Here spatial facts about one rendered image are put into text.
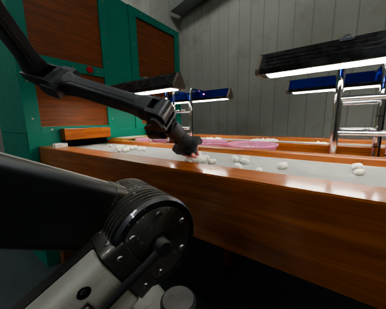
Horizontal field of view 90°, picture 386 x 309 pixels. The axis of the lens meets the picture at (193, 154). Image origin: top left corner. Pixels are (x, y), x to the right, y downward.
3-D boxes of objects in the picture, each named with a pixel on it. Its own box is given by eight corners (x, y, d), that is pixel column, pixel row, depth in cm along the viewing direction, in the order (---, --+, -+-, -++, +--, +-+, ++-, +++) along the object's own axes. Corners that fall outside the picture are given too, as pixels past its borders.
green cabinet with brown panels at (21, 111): (27, 133, 106) (-7, -74, 89) (0, 132, 137) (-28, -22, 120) (181, 125, 215) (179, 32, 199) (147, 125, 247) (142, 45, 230)
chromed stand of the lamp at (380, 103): (380, 169, 82) (397, 56, 75) (323, 164, 94) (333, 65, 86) (372, 161, 98) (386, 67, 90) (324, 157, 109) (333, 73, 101)
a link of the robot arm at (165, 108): (34, 81, 60) (59, 62, 65) (45, 95, 65) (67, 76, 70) (160, 121, 53) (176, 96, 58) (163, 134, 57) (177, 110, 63)
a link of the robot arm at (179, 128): (171, 130, 58) (177, 116, 60) (154, 132, 62) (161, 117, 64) (182, 143, 63) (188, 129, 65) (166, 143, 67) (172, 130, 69)
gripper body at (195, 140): (180, 138, 74) (170, 126, 69) (203, 139, 69) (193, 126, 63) (174, 152, 72) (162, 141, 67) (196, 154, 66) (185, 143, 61)
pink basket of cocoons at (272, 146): (270, 170, 85) (271, 148, 84) (216, 163, 100) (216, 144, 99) (282, 159, 107) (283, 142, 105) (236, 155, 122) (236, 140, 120)
